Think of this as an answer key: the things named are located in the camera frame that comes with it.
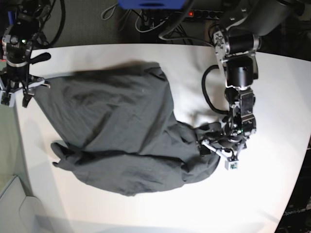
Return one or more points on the grey t-shirt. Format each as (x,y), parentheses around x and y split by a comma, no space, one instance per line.
(119,133)

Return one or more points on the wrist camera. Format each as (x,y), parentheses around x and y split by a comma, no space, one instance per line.
(231,164)
(7,99)

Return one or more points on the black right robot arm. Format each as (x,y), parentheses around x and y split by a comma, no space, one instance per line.
(17,44)

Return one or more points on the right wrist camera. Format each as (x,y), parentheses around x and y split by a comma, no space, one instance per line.
(7,99)

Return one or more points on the black power strip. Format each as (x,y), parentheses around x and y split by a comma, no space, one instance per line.
(201,15)

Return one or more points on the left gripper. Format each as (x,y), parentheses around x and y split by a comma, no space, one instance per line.
(228,147)

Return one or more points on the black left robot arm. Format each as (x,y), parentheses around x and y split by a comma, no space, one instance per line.
(236,40)

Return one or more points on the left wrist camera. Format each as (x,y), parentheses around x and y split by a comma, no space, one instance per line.
(231,164)

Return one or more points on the blue box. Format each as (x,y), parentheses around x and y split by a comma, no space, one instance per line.
(151,4)

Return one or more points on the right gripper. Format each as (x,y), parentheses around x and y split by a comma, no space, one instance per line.
(7,84)

